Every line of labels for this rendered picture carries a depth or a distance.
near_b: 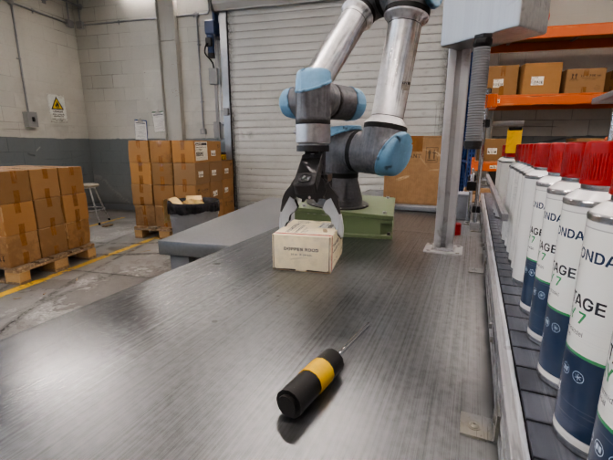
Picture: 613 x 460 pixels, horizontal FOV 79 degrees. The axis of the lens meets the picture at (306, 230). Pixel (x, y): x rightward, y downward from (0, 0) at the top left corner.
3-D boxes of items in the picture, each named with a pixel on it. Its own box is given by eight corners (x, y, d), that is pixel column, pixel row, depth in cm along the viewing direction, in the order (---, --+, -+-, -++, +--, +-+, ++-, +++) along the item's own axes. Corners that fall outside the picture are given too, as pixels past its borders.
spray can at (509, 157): (515, 220, 103) (525, 144, 98) (494, 219, 105) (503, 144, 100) (514, 217, 107) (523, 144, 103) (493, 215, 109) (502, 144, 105)
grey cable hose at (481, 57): (482, 149, 72) (493, 31, 68) (462, 149, 74) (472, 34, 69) (482, 149, 76) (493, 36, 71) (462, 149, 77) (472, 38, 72)
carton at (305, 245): (330, 274, 75) (330, 237, 73) (273, 268, 78) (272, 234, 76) (342, 252, 90) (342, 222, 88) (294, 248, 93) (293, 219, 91)
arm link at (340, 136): (336, 167, 120) (338, 124, 116) (370, 172, 111) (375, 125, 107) (310, 170, 111) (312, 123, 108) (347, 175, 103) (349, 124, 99)
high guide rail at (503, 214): (506, 221, 67) (507, 214, 67) (499, 221, 68) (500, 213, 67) (488, 177, 163) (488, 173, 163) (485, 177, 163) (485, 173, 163)
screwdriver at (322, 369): (299, 426, 34) (299, 398, 34) (274, 414, 36) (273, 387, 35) (379, 335, 51) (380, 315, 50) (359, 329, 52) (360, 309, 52)
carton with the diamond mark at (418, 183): (443, 206, 146) (449, 135, 140) (382, 203, 155) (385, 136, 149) (446, 196, 173) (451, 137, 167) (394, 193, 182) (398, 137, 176)
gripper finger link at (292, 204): (287, 231, 89) (308, 200, 87) (280, 236, 84) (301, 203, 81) (277, 224, 90) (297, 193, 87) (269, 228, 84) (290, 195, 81)
